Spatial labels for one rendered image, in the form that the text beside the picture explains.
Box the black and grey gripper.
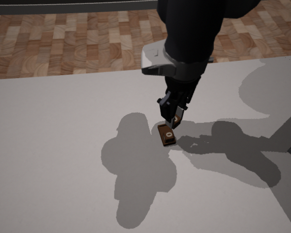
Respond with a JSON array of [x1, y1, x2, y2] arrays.
[[157, 76, 201, 129]]

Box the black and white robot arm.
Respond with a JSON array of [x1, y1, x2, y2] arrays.
[[141, 0, 261, 81]]

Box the brown wooden cube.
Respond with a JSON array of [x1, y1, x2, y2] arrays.
[[173, 114, 181, 130], [163, 130, 175, 143]]

